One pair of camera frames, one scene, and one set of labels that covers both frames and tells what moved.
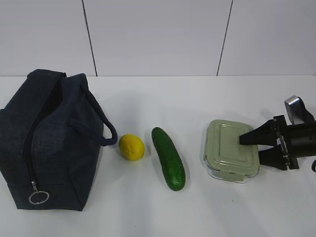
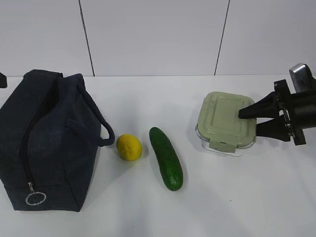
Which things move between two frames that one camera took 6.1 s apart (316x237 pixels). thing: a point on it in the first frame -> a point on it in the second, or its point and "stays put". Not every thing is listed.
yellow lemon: (131, 147) stays put
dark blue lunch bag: (48, 157) stays put
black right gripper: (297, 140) -> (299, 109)
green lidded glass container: (225, 159) -> (219, 128)
